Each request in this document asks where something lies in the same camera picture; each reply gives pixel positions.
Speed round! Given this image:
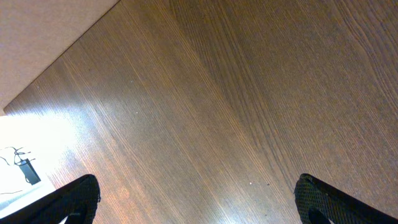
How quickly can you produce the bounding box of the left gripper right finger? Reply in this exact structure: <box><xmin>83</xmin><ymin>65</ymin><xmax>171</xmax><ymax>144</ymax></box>
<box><xmin>294</xmin><ymin>174</ymin><xmax>397</xmax><ymax>224</ymax></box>

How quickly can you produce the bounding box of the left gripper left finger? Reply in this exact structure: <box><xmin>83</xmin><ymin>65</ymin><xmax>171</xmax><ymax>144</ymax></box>
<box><xmin>1</xmin><ymin>174</ymin><xmax>101</xmax><ymax>224</ymax></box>

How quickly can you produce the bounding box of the black power adapter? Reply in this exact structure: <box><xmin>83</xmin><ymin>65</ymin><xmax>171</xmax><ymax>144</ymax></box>
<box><xmin>18</xmin><ymin>159</ymin><xmax>41</xmax><ymax>185</ymax></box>

